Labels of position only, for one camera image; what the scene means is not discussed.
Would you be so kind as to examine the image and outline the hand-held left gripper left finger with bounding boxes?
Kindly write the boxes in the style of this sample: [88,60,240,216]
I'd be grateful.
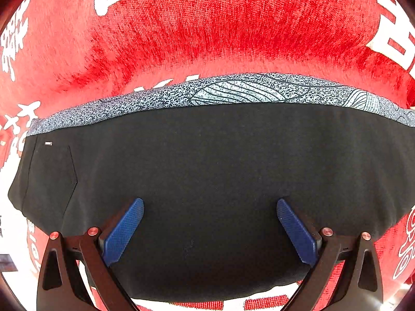
[36,197,145,311]

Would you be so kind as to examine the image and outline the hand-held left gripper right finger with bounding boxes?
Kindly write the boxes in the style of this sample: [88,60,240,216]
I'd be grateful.
[276,197,384,311]

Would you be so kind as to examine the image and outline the black pants with patterned waistband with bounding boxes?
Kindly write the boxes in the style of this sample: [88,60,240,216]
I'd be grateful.
[7,73,415,302]

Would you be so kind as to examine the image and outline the red printed blanket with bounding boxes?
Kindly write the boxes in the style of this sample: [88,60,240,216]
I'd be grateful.
[0,0,415,311]

